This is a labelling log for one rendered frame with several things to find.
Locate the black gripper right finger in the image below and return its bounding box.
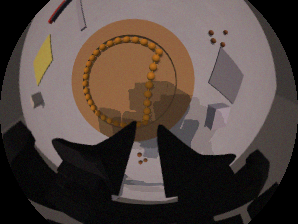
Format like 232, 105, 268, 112
157, 125, 237, 197

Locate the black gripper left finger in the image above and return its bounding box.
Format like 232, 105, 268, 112
51, 121, 137, 196

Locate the orange round board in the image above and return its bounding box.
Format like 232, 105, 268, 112
71, 19, 196, 143

